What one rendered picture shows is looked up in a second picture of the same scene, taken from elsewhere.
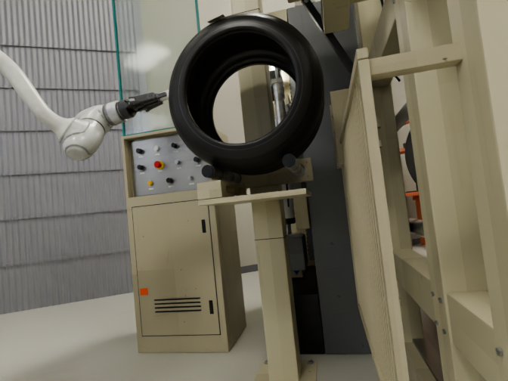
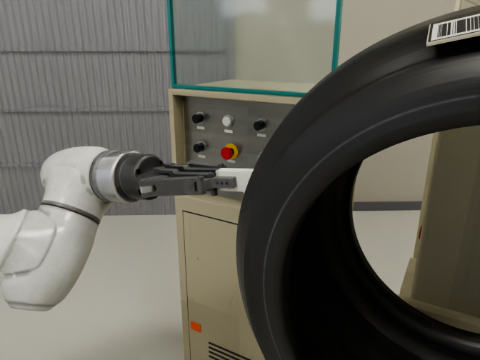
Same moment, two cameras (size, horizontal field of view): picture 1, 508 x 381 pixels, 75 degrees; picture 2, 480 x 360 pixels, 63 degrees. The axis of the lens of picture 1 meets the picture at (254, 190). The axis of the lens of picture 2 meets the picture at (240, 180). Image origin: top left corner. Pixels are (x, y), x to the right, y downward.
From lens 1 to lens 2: 102 cm
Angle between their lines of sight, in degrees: 28
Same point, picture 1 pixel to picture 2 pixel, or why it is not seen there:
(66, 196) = (118, 85)
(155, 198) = (218, 210)
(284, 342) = not seen: outside the picture
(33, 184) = (78, 66)
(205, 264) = not seen: hidden behind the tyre
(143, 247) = (196, 272)
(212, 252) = not seen: hidden behind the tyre
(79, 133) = (30, 271)
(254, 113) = (466, 191)
